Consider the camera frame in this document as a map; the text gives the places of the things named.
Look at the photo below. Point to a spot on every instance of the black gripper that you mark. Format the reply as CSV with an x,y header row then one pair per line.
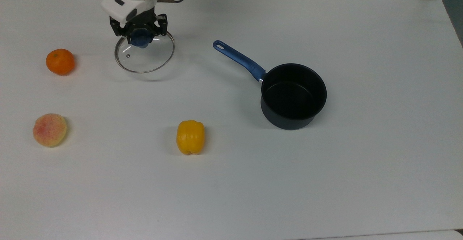
x,y
143,23

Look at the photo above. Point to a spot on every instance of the glass lid with blue knob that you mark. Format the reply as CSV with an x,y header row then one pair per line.
x,y
144,57

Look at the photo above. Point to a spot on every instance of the orange mandarin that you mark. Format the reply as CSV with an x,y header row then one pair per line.
x,y
60,61

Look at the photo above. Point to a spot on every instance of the yellow bell pepper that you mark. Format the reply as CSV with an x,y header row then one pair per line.
x,y
190,137

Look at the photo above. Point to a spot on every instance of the pink yellow peach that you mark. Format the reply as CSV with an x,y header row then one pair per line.
x,y
50,130

